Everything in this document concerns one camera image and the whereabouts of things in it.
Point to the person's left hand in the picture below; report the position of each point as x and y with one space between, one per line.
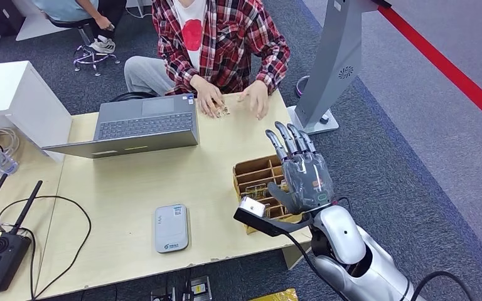
258 97

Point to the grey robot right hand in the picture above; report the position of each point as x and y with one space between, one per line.
307 182

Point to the person's right hand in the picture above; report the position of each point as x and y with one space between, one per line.
207 97

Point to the patterned brown card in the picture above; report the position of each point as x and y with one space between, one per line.
224 112

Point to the person's right forearm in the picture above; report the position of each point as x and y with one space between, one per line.
174 62

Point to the person's left forearm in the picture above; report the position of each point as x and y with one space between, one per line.
276 68

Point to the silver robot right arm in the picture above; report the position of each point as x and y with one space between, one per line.
340 237

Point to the gold room key card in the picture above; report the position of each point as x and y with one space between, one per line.
257 191

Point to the person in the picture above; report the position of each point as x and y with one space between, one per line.
224 45
66 8

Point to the wooden card organizer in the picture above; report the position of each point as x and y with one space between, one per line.
249 164

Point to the grey card reader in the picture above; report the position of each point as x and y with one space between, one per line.
171 228

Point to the grey laptop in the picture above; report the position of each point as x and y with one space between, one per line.
145 124

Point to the desk leg panel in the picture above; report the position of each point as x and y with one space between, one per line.
295 255

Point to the black seat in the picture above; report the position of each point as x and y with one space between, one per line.
133 95

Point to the grey kiosk stand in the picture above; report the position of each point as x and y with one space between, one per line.
336 50

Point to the yellow package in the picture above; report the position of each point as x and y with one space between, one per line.
276 295

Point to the power strip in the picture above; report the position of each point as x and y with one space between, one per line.
199 288

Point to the black round stool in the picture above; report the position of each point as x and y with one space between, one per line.
66 23

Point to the white desk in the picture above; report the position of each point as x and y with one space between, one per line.
33 29

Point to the white cabinet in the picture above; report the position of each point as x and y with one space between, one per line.
12 91

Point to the black computer tower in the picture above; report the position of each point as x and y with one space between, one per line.
4 14

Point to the black device with antennas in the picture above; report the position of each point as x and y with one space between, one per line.
0 249

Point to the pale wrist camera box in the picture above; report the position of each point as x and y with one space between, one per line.
252 206

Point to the black camera bracket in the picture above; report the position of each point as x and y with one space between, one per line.
266 226

